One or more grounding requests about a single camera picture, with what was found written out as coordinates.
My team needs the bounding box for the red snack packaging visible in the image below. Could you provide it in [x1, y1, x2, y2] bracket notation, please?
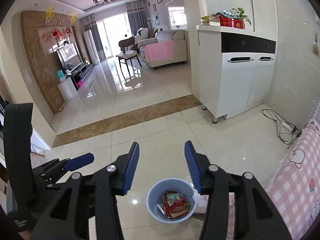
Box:
[162, 191, 190, 219]

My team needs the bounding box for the blue plastic trash bin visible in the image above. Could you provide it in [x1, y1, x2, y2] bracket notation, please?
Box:
[146, 178, 197, 224]

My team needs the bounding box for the pink blue checkered tablecloth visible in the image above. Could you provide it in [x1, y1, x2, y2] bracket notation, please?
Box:
[226, 100, 320, 240]

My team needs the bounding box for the white cylindrical stool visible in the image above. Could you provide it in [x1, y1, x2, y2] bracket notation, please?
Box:
[57, 78, 75, 101]

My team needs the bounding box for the television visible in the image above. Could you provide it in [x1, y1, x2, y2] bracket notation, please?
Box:
[56, 43, 84, 74]

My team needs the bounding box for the white air conditioner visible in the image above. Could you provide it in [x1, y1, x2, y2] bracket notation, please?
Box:
[84, 30, 100, 66]

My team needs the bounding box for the dark wooden chair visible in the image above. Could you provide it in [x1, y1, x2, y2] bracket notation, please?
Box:
[116, 36, 142, 73]

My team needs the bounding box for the pink blanket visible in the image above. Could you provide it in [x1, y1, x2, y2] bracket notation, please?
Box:
[144, 41, 174, 63]

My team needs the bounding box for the beige sofa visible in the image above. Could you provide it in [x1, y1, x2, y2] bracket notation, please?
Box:
[137, 30, 188, 69]

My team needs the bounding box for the white black sideboard cabinet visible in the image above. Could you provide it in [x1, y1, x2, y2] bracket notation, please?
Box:
[196, 25, 277, 123]

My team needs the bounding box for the red gift box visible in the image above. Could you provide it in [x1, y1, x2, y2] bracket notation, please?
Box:
[220, 17, 245, 29]

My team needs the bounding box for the green potted plant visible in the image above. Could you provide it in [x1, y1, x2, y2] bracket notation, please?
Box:
[232, 7, 252, 25]

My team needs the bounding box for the black power cable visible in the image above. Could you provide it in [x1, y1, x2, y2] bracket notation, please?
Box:
[260, 108, 303, 146]

